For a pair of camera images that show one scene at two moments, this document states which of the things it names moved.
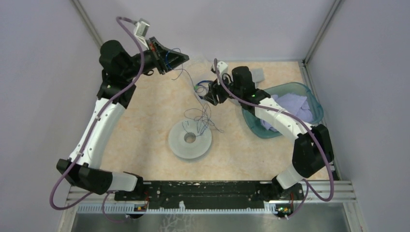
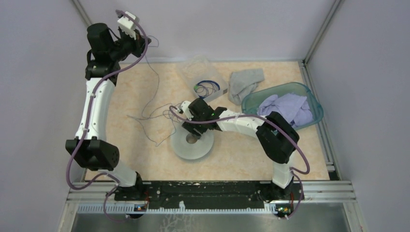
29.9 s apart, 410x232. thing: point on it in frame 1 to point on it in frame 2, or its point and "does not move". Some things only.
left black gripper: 168,60 to 139,43
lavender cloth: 294,104 does not move
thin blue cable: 197,94 to 155,95
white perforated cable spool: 190,151 does not move
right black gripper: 214,90 to 190,127
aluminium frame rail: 344,192 does not move
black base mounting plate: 211,195 does not move
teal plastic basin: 254,122 does not move
